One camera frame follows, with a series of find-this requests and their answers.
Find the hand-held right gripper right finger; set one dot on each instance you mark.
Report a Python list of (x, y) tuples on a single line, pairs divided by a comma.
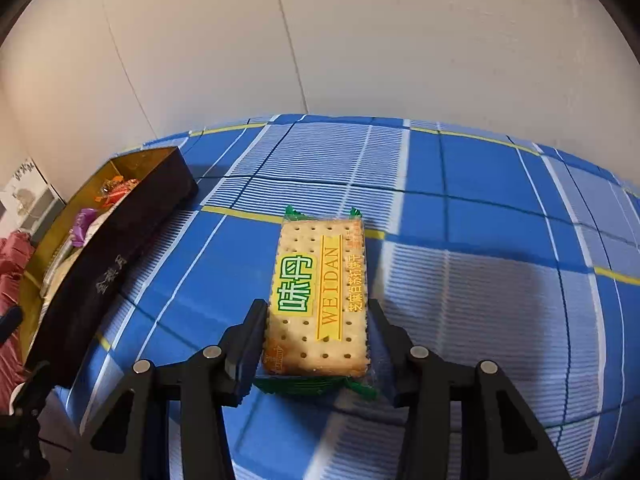
[(390, 360)]

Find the dark tin box gold inside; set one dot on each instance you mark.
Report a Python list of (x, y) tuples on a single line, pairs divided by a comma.
[(100, 270)]

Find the green cracker packet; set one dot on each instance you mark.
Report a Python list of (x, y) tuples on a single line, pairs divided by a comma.
[(315, 285)]

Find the red snack packet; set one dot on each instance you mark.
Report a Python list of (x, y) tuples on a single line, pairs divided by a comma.
[(120, 193)]

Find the white cardboard box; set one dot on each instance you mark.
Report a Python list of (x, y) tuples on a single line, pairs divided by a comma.
[(30, 200)]

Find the purple snack packet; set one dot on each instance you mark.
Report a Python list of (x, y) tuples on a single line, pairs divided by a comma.
[(82, 225)]

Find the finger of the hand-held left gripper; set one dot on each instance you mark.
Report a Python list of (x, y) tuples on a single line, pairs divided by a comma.
[(10, 325)]

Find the blue plaid tablecloth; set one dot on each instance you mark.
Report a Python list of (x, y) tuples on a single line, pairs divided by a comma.
[(475, 260)]

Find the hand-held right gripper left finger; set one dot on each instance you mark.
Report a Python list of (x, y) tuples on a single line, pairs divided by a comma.
[(250, 350)]

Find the round pastry packet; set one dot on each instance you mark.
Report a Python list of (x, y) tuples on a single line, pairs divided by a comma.
[(62, 270)]

